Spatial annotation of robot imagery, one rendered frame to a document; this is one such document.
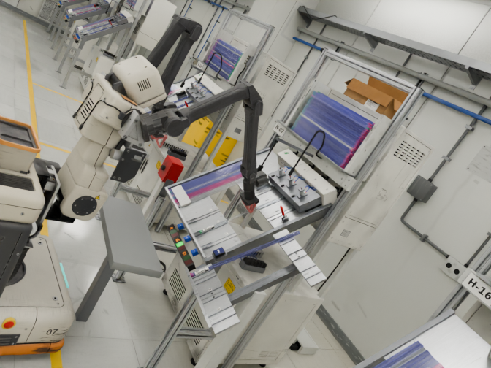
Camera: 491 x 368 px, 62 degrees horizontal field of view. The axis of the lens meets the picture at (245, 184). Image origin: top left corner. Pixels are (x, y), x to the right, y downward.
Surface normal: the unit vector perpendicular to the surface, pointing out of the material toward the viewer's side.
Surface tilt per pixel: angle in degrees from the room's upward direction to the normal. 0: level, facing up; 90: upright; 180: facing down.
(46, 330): 90
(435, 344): 44
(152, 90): 90
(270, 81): 90
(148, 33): 90
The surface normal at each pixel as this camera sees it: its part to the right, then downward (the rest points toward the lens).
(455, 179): -0.75, -0.28
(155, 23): 0.43, 0.49
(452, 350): -0.16, -0.78
